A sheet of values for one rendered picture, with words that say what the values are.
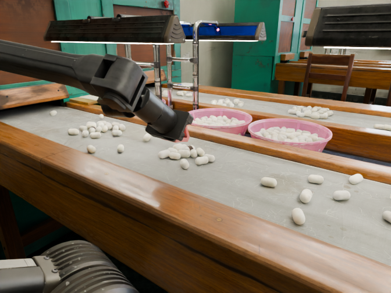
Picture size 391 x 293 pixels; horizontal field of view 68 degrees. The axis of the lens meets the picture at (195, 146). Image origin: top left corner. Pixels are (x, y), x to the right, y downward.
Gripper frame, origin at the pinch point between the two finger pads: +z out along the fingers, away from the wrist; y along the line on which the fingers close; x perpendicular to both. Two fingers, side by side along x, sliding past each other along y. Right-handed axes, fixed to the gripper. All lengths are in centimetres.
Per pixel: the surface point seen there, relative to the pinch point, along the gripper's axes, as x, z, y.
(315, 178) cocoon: -1.2, 12.2, -29.3
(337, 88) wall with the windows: -273, 434, 57
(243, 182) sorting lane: 5.5, 6.4, -15.5
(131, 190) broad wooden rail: 16.7, -11.5, -0.9
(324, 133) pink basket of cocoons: -24, 40, -23
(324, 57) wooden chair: -163, 193, 27
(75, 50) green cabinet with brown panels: -33, 13, 90
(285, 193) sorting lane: 5.2, 6.9, -25.4
